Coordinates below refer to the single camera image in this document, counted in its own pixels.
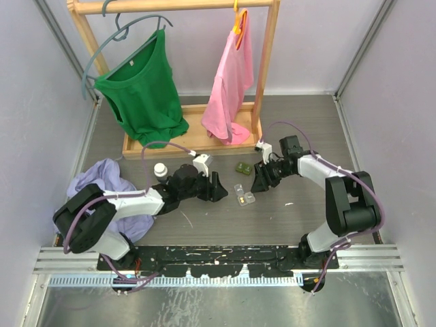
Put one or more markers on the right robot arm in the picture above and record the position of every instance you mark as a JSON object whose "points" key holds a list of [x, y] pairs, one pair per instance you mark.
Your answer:
{"points": [[350, 204]]}

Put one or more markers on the green t-shirt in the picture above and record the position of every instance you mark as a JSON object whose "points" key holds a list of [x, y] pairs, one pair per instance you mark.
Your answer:
{"points": [[143, 96]]}

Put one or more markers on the wooden clothes rack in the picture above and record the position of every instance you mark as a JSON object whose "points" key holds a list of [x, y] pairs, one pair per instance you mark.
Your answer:
{"points": [[195, 138]]}

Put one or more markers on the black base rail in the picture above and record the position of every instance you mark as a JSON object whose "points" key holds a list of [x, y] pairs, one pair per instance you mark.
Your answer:
{"points": [[218, 261]]}

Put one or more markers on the clear pill box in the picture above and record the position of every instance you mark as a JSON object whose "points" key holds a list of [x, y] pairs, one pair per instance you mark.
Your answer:
{"points": [[249, 197]]}

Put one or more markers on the grey-blue plastic hanger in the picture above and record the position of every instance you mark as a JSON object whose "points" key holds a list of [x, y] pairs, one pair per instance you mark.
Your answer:
{"points": [[119, 35]]}

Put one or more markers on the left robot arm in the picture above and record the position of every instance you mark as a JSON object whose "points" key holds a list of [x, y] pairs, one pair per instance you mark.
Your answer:
{"points": [[84, 220]]}

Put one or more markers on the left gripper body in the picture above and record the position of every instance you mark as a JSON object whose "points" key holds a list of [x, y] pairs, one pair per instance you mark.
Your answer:
{"points": [[204, 190]]}

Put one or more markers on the lavender cloth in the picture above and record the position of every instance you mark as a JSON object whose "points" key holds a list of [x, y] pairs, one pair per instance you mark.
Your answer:
{"points": [[107, 175]]}

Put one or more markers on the pink t-shirt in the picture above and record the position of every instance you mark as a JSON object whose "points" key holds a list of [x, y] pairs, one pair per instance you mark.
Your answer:
{"points": [[234, 76]]}

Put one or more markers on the white pill bottle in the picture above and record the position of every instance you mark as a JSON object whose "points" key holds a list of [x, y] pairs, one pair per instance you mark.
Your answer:
{"points": [[160, 171]]}

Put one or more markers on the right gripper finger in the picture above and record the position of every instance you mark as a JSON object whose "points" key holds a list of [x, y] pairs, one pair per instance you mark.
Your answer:
{"points": [[260, 182], [272, 178]]}

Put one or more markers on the green pill box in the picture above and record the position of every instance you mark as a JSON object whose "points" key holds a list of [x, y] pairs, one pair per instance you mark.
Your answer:
{"points": [[243, 168]]}

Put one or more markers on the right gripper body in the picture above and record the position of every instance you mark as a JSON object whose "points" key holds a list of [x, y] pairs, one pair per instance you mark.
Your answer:
{"points": [[278, 166]]}

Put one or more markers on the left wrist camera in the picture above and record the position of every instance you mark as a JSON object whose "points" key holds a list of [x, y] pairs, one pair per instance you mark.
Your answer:
{"points": [[201, 162]]}

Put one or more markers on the orange-yellow plastic hanger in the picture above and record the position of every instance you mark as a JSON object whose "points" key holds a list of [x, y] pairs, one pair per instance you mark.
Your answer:
{"points": [[240, 22]]}

